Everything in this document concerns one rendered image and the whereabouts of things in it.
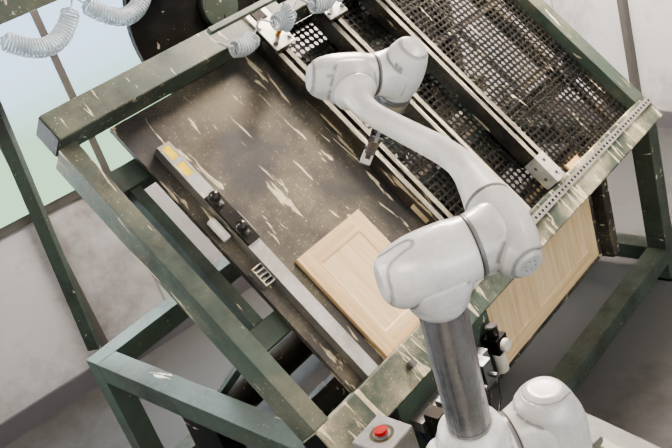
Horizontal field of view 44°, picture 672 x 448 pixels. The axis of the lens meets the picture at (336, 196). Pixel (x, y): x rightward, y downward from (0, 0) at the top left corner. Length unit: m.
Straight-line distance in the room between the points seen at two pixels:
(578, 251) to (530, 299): 0.42
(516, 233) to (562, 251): 2.13
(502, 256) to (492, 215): 0.08
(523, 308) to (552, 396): 1.52
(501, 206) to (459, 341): 0.29
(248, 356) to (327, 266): 0.43
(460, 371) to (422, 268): 0.30
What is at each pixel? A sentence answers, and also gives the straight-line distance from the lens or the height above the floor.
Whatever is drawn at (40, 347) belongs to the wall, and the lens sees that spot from 4.71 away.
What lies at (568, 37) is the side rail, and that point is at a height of 1.22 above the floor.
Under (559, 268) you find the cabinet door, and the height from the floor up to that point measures 0.39.
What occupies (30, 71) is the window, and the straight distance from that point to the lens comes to 4.38.
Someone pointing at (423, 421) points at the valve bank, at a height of 0.74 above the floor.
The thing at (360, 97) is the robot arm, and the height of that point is 1.82.
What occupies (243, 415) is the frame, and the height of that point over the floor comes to 0.79.
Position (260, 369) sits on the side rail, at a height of 1.09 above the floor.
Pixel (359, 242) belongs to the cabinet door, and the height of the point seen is 1.14.
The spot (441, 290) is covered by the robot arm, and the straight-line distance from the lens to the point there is 1.59.
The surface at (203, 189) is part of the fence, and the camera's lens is 2.61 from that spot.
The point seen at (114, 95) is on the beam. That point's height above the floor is 1.82.
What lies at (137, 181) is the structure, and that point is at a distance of 2.66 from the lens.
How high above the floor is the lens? 2.40
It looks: 24 degrees down
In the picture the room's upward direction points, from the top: 19 degrees counter-clockwise
